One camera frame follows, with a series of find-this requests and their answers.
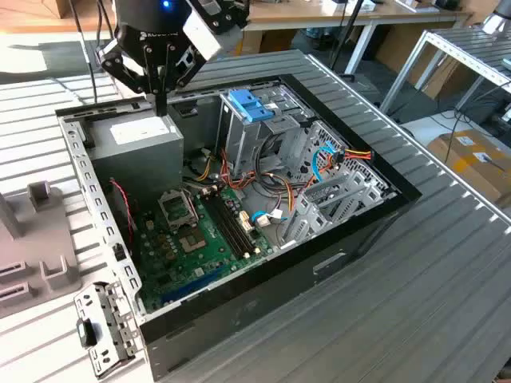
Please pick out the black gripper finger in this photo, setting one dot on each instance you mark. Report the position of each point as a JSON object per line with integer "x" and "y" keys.
{"x": 120, "y": 69}
{"x": 169, "y": 72}

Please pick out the metal disk bay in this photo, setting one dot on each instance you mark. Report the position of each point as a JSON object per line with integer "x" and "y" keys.
{"x": 307, "y": 223}

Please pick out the dark blue drive latch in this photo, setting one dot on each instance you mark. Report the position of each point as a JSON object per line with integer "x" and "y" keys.
{"x": 241, "y": 99}

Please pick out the small cardboard box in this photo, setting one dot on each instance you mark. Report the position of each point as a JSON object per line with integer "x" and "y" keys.
{"x": 64, "y": 7}

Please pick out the grey power supply unit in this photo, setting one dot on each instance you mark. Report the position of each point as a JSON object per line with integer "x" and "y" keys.
{"x": 135, "y": 159}

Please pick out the wooden desk with box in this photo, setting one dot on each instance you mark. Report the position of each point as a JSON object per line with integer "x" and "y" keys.
{"x": 40, "y": 24}

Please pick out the metal drive cage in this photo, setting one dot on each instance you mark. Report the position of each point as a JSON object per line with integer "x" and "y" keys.
{"x": 239, "y": 139}

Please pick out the light blue drive latch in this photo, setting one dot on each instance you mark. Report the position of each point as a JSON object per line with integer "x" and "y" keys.
{"x": 261, "y": 115}

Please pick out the long wooden desk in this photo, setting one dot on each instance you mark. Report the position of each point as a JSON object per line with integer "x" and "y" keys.
{"x": 279, "y": 14}

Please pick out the black RAM slot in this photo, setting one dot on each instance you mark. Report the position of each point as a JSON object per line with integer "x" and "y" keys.
{"x": 226, "y": 226}
{"x": 237, "y": 221}
{"x": 232, "y": 223}
{"x": 221, "y": 227}

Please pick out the CPU socket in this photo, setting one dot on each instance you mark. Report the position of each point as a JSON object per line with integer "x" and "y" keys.
{"x": 191, "y": 239}

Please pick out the black tripod pole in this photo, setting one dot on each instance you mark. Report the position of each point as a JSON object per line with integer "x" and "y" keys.
{"x": 346, "y": 32}

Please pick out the grey parts rack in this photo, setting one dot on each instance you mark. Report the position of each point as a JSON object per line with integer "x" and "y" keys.
{"x": 40, "y": 239}

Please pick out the green motherboard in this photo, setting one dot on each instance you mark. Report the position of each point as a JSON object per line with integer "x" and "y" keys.
{"x": 181, "y": 271}

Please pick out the blue expansion slot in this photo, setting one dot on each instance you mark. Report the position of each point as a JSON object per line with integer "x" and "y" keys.
{"x": 191, "y": 286}

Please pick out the large brown cardboard sheet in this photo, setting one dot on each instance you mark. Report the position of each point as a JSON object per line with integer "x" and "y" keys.
{"x": 403, "y": 48}

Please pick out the black open PC case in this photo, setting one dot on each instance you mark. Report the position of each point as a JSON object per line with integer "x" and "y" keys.
{"x": 279, "y": 287}

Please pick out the metal slat side table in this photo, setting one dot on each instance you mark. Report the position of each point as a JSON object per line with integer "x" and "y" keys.
{"x": 471, "y": 44}

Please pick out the cardboard box with labels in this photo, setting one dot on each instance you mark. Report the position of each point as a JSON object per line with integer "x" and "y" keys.
{"x": 471, "y": 175}

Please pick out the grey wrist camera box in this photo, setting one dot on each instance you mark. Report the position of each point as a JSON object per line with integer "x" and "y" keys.
{"x": 201, "y": 34}

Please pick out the black camera bracket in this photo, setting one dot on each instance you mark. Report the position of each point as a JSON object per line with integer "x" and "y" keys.
{"x": 223, "y": 18}

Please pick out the metal card retention bracket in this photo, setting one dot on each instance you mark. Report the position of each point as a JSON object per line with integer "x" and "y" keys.
{"x": 100, "y": 359}

